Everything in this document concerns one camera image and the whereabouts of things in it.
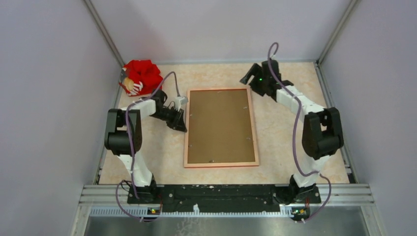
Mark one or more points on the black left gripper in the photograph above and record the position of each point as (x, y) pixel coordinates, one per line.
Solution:
(178, 123)

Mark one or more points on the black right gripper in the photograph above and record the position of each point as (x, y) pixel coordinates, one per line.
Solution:
(255, 71)

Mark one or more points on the red wooden picture frame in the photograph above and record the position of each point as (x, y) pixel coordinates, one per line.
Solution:
(221, 165)

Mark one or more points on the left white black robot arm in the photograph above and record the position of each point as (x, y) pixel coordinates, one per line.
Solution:
(123, 137)

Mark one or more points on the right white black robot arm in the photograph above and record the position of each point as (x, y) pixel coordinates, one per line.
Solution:
(317, 131)

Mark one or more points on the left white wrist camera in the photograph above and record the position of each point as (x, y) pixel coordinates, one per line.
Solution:
(179, 101)

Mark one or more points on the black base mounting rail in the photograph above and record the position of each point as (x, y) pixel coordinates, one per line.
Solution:
(223, 198)

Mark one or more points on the white slotted cable duct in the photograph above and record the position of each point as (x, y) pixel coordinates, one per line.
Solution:
(143, 211)

